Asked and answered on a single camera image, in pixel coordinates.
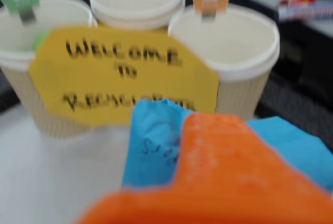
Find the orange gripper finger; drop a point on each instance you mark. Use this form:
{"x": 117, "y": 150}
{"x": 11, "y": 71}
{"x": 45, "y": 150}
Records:
{"x": 221, "y": 182}

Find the blue paper bundle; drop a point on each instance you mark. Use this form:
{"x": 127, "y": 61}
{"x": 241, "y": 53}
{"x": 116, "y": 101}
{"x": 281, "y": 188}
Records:
{"x": 151, "y": 143}

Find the black foam border strip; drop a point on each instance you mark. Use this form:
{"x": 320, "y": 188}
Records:
{"x": 299, "y": 104}

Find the paper cup with orange tag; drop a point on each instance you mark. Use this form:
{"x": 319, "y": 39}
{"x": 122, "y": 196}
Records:
{"x": 223, "y": 39}

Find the yellow welcome paper sign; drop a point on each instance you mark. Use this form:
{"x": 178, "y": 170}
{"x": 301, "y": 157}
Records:
{"x": 91, "y": 83}

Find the whiteboard marker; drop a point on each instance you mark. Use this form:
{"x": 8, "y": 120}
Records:
{"x": 304, "y": 8}

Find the paper cup with green tag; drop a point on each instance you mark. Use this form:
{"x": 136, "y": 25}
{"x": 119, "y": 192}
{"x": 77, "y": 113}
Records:
{"x": 23, "y": 96}

